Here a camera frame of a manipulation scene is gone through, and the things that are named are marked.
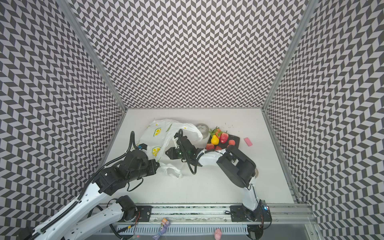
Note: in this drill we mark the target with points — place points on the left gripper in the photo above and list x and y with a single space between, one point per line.
152 170

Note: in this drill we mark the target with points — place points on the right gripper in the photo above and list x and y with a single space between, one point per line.
179 142

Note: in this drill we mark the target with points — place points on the white plastic bag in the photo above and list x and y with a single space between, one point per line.
159 137

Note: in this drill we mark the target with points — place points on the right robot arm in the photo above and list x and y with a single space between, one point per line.
238 167

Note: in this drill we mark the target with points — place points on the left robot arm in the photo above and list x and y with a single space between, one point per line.
69 223

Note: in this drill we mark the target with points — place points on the clear tape roll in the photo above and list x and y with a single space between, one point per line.
204 129

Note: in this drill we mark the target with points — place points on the black tray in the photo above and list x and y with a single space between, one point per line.
231 137

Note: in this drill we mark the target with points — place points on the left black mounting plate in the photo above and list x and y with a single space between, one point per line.
141 213

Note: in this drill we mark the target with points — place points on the black mounting plate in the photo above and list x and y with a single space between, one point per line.
240 213
141 213

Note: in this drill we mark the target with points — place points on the purple toy figure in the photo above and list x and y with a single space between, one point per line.
163 229

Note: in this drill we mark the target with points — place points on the pink eraser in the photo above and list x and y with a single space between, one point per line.
248 142

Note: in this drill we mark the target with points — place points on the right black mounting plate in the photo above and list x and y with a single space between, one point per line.
240 213

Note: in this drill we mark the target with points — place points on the pink toy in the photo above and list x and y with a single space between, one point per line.
218 234

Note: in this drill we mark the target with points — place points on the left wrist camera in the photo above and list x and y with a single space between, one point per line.
142 147

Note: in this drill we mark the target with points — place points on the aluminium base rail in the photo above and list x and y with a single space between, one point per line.
199 214

